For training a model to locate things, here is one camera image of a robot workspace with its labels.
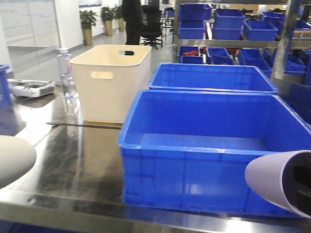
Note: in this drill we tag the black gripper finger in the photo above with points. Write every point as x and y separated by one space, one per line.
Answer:
302 180

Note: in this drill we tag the purple plastic cup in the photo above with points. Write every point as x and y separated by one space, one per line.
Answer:
272 177

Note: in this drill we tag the cream white plastic cup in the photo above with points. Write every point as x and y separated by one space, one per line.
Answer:
17 157

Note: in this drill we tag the front blue plastic bin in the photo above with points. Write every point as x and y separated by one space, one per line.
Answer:
188 151

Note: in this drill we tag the blue plastic bin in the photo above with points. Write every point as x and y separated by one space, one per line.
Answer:
219 78
188 151

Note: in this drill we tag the cream plastic storage bin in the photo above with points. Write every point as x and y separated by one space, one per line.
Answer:
107 79

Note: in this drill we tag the metal shelf rack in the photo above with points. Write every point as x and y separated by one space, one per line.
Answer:
282 46

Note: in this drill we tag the black office chair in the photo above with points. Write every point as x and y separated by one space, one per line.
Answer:
151 34

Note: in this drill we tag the person in black clothes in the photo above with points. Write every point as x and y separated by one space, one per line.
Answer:
133 16

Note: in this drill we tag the clear water bottle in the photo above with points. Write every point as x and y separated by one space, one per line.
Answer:
69 92

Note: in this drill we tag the potted plant in tan pot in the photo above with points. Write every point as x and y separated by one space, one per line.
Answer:
88 19

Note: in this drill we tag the white electronic device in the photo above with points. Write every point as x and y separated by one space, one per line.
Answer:
30 89

